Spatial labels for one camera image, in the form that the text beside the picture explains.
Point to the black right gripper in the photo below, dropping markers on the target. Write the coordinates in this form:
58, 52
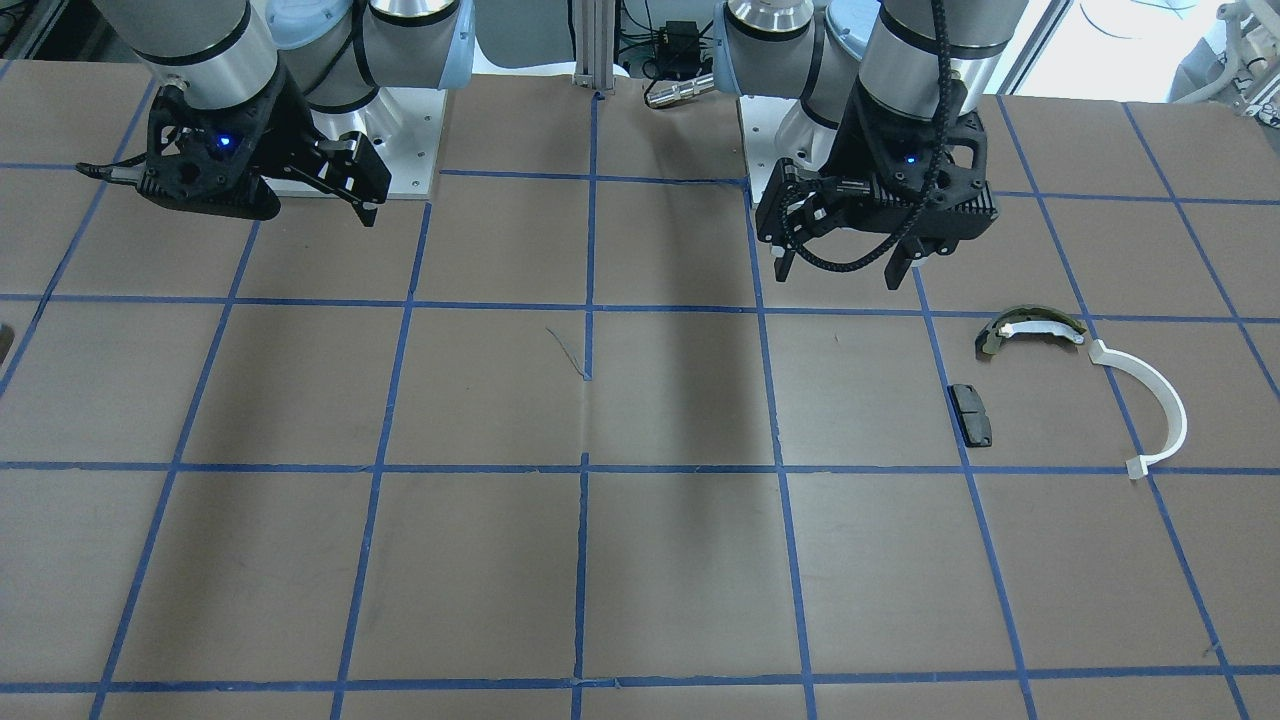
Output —
283, 126

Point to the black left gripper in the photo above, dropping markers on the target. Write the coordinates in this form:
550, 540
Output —
853, 143

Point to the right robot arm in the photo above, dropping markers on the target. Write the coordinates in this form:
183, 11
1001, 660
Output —
246, 95

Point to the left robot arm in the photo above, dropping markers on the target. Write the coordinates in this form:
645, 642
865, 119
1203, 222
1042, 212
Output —
889, 93

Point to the green brake shoe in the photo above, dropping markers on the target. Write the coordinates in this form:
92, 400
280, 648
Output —
1028, 319

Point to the black brake pad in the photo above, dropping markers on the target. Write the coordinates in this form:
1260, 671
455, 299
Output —
971, 415

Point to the silver cylindrical connector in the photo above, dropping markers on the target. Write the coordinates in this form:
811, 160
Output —
680, 91

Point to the black power adapter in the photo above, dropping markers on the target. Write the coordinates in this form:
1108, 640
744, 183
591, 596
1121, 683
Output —
678, 46

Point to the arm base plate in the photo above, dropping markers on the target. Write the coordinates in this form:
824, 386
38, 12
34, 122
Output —
405, 125
775, 128

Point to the aluminium frame post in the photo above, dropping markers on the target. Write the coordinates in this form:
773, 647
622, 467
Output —
594, 35

